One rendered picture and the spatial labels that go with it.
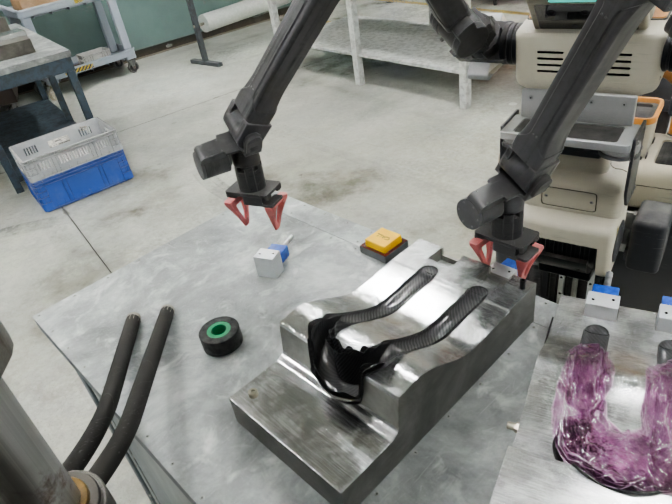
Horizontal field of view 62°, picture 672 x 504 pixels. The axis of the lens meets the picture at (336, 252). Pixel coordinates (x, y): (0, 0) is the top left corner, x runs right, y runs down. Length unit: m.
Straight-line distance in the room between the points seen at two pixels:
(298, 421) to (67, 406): 1.65
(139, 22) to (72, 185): 3.78
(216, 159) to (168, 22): 6.50
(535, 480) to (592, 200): 0.78
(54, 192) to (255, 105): 3.04
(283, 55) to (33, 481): 0.70
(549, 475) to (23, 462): 0.56
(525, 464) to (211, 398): 0.55
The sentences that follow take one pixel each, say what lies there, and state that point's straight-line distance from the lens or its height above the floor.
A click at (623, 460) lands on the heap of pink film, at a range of 0.81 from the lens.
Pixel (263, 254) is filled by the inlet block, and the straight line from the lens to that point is 1.26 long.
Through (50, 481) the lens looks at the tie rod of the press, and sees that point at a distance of 0.63.
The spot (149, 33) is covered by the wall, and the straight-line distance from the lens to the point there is 7.50.
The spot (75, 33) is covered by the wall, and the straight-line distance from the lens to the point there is 7.27.
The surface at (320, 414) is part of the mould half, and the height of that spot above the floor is 0.86.
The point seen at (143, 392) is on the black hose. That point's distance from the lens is 0.97.
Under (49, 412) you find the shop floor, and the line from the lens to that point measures 2.46.
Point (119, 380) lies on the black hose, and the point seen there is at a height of 0.86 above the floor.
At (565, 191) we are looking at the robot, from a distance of 1.38.
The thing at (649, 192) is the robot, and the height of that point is 0.75.
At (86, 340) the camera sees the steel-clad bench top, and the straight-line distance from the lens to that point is 1.30.
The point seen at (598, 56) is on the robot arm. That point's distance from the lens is 0.82.
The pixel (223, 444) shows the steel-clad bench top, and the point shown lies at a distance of 0.97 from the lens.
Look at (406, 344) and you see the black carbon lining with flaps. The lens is 0.90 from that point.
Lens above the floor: 1.54
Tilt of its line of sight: 34 degrees down
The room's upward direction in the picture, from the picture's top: 10 degrees counter-clockwise
